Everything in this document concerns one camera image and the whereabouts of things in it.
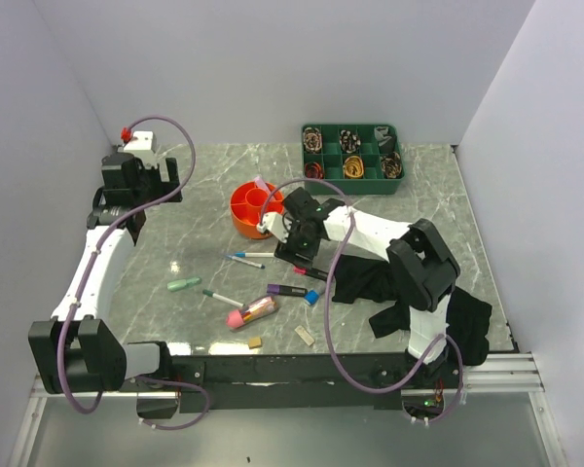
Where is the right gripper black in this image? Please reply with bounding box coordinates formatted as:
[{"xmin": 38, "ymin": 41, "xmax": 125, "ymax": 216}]
[{"xmin": 274, "ymin": 218, "xmax": 321, "ymax": 271}]

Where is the pink cap black highlighter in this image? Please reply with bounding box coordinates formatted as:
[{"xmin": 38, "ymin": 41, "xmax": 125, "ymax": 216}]
[{"xmin": 293, "ymin": 267, "xmax": 328, "ymax": 281}]

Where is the orange round organizer container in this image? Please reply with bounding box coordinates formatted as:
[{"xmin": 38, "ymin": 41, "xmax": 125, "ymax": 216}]
[{"xmin": 230, "ymin": 181, "xmax": 275, "ymax": 240}]

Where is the lilac highlighter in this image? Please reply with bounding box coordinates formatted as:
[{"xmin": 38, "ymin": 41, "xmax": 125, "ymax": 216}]
[{"xmin": 253, "ymin": 176, "xmax": 271, "ymax": 195}]

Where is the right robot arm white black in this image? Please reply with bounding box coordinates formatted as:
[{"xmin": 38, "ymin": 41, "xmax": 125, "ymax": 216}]
[{"xmin": 258, "ymin": 188, "xmax": 460, "ymax": 387}]

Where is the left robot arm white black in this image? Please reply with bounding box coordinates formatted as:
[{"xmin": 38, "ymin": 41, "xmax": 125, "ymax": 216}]
[{"xmin": 28, "ymin": 152, "xmax": 182, "ymax": 394}]

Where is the thin blue tipped pen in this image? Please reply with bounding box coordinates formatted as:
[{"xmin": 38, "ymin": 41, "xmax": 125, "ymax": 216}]
[{"xmin": 225, "ymin": 255, "xmax": 266, "ymax": 269}]

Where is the blue white pen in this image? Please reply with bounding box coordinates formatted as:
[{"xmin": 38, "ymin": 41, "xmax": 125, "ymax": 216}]
[{"xmin": 233, "ymin": 252, "xmax": 274, "ymax": 258}]

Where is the purple cap black highlighter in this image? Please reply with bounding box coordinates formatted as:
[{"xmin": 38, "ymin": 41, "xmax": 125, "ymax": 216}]
[{"xmin": 267, "ymin": 284, "xmax": 308, "ymax": 298}]

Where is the black cloth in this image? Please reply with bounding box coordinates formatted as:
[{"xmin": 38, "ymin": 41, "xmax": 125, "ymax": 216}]
[{"xmin": 332, "ymin": 255, "xmax": 493, "ymax": 366}]

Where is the clear pencil case pink cap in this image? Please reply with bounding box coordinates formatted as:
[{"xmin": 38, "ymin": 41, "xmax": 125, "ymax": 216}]
[{"xmin": 226, "ymin": 295, "xmax": 279, "ymax": 330}]

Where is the green compartment tray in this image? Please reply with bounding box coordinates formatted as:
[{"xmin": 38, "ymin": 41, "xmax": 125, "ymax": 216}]
[{"xmin": 301, "ymin": 123, "xmax": 405, "ymax": 196}]

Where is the white eraser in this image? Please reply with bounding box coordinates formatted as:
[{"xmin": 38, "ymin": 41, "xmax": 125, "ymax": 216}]
[{"xmin": 295, "ymin": 325, "xmax": 315, "ymax": 346}]

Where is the green cap white pen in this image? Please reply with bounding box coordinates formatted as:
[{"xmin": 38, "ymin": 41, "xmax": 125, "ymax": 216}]
[{"xmin": 202, "ymin": 289, "xmax": 244, "ymax": 308}]

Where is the mint green correction tube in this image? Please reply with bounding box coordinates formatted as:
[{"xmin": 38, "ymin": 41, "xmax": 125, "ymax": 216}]
[{"xmin": 166, "ymin": 276, "xmax": 201, "ymax": 292}]

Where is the small tan eraser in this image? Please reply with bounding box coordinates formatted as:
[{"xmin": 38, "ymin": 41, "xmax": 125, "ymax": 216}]
[{"xmin": 248, "ymin": 337, "xmax": 262, "ymax": 349}]

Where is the black base beam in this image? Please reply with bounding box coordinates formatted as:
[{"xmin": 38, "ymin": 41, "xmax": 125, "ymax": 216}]
[{"xmin": 116, "ymin": 353, "xmax": 463, "ymax": 414}]

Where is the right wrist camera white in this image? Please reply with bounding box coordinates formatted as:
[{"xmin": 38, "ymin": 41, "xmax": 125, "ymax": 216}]
[{"xmin": 256, "ymin": 211, "xmax": 289, "ymax": 242}]

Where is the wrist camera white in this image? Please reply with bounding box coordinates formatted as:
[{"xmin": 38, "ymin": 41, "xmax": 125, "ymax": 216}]
[
  {"xmin": 119, "ymin": 127, "xmax": 158, "ymax": 169},
  {"xmin": 256, "ymin": 211, "xmax": 289, "ymax": 242}
]

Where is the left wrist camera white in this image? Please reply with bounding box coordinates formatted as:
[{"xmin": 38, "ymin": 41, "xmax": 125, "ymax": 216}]
[{"xmin": 119, "ymin": 127, "xmax": 158, "ymax": 169}]

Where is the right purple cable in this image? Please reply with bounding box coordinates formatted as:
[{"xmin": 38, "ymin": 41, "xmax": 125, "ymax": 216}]
[{"xmin": 258, "ymin": 178, "xmax": 466, "ymax": 424}]

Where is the purple cable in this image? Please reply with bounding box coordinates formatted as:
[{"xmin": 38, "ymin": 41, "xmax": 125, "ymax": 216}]
[
  {"xmin": 56, "ymin": 115, "xmax": 210, "ymax": 432},
  {"xmin": 258, "ymin": 178, "xmax": 466, "ymax": 424}
]

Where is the aluminium rail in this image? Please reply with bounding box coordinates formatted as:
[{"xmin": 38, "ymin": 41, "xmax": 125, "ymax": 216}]
[{"xmin": 31, "ymin": 354, "xmax": 546, "ymax": 399}]

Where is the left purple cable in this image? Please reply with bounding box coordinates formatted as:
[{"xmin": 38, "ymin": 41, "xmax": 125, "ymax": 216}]
[{"xmin": 56, "ymin": 115, "xmax": 210, "ymax": 432}]

